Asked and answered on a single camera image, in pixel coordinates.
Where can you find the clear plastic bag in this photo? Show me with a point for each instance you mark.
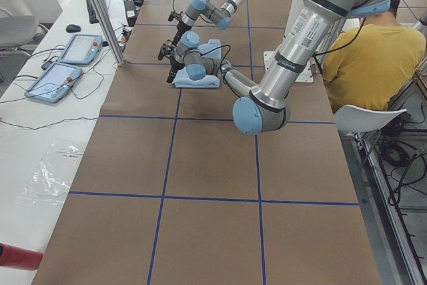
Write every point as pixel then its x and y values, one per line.
pixel 53 176

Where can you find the red cylinder bottle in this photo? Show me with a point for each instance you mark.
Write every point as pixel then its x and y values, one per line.
pixel 20 258

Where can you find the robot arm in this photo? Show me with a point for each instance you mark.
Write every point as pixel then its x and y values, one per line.
pixel 260 107
pixel 220 16

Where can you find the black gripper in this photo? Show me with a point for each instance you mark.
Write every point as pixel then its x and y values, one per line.
pixel 181 27
pixel 174 63

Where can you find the person in yellow shirt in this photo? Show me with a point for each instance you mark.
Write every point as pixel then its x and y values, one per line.
pixel 368 66

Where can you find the black keyboard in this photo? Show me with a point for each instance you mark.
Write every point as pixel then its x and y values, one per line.
pixel 91 12

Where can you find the black smartphone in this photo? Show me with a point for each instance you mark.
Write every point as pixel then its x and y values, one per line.
pixel 46 64

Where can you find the aluminium frame post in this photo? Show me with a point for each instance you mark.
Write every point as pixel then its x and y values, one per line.
pixel 107 29

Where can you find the blue teach pendant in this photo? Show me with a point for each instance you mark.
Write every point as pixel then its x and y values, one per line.
pixel 54 83
pixel 81 49

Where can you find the white chair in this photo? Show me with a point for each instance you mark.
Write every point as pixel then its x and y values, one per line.
pixel 353 119

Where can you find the black computer mouse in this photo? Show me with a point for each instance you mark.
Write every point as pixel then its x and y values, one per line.
pixel 73 28

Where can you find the light blue button-up shirt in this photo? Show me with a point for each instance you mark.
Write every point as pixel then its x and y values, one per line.
pixel 182 78

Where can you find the lower blue teach pendant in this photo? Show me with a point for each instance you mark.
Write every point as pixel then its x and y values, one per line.
pixel 54 83

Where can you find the upper blue teach pendant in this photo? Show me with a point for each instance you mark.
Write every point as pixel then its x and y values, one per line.
pixel 81 49

